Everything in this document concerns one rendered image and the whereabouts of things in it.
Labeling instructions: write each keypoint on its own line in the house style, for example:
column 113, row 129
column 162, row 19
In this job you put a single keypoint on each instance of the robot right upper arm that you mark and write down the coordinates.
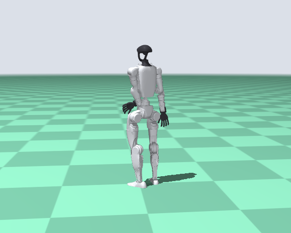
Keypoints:
column 159, row 88

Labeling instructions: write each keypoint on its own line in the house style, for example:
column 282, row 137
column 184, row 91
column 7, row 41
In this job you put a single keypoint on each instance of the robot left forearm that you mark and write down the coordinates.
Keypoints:
column 136, row 96

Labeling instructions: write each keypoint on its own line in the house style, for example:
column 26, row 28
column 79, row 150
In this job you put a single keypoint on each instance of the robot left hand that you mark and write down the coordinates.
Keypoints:
column 129, row 106

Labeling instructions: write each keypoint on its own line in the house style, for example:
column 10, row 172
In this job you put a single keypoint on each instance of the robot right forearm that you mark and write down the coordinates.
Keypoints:
column 161, row 101

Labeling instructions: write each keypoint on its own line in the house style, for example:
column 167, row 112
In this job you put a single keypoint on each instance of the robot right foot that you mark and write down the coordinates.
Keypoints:
column 154, row 181

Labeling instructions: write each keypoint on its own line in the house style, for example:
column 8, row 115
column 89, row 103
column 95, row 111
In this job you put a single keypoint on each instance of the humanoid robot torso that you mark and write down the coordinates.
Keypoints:
column 146, row 87

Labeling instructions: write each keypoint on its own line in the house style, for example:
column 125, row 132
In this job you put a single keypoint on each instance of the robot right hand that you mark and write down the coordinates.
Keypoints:
column 163, row 117

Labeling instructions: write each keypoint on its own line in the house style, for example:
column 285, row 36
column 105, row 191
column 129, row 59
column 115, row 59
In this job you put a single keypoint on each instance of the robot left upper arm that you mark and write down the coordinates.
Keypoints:
column 132, row 72

